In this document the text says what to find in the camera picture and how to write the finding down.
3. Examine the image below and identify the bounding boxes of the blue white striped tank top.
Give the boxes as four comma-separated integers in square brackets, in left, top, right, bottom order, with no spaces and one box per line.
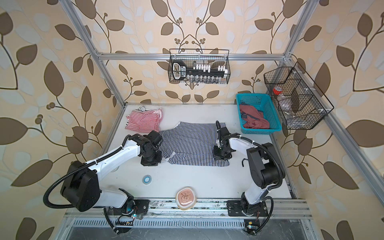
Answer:
[160,122,230,167]

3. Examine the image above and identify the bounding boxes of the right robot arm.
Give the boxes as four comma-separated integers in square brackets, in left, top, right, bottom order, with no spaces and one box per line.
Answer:
[214,121,286,236]

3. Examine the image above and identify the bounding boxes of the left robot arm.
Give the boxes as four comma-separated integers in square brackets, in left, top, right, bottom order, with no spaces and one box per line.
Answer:
[43,131,163,234]

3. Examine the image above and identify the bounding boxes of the red white striped tank top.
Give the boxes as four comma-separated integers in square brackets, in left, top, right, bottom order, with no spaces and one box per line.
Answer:
[125,108,164,133]

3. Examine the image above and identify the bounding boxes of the blue tape roll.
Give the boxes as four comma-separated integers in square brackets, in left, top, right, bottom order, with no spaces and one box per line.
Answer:
[142,175,152,185]

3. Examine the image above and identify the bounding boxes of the pink red garment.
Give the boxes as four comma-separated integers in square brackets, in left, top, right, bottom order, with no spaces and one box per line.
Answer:
[239,104,270,129]

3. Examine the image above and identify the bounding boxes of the teal plastic laundry basket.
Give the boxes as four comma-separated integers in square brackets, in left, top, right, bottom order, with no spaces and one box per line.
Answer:
[236,94,282,135]

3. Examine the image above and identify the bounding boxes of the pink round dish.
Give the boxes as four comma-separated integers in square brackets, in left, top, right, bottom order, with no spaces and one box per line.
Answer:
[176,187,197,211]

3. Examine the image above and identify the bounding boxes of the red capped plastic bottle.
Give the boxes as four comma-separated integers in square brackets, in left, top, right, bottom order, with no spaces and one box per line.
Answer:
[273,86,291,105]

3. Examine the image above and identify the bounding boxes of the black socket tool set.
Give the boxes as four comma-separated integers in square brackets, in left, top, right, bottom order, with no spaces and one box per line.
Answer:
[168,60,230,84]

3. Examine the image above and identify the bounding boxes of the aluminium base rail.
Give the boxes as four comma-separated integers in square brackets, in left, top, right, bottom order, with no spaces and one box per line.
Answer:
[59,196,314,230]

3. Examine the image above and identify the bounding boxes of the right wire basket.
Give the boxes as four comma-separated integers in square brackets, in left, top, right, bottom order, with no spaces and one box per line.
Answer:
[264,63,334,130]

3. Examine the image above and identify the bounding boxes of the wire basket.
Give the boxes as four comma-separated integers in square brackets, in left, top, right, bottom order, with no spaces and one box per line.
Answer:
[264,63,334,130]
[168,48,231,85]

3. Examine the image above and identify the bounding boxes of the back wire basket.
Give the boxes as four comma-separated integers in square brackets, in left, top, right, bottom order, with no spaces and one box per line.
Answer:
[168,48,231,85]

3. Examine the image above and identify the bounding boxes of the aluminium frame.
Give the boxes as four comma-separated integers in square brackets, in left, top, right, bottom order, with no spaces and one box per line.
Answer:
[60,1,384,203]

